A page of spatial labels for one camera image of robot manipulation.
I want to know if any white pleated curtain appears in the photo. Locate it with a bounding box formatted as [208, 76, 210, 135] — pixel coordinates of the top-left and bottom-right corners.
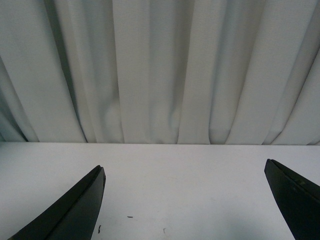
[0, 0, 320, 145]

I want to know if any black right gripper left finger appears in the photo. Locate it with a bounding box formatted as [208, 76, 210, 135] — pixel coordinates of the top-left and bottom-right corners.
[10, 165, 105, 240]

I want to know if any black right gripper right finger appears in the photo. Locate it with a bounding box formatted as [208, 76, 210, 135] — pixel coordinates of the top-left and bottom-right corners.
[264, 159, 320, 240]

